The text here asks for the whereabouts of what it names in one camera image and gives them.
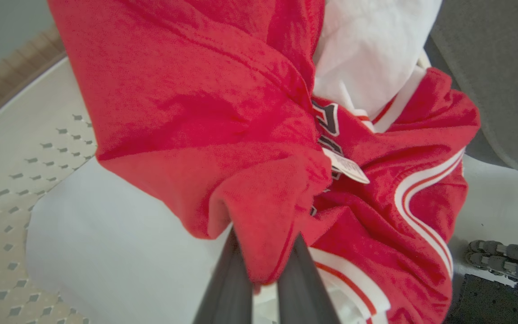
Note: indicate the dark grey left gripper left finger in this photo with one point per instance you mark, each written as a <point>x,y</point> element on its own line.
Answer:
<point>227,288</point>

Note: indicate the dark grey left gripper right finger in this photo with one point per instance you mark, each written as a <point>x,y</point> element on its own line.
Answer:
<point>304,288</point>

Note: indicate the plain red fleece garment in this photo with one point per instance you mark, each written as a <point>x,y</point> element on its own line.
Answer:
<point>187,112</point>

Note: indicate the white laundry basket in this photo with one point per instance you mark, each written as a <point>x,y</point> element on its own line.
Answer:
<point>7,171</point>

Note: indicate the red jersey with white stripes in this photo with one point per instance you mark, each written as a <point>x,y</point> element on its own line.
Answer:
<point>376,225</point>

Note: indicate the grey fabric sofa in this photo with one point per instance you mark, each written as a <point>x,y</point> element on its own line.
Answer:
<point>502,67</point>

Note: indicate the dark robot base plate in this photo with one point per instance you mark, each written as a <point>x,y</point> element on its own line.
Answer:
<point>488,301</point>

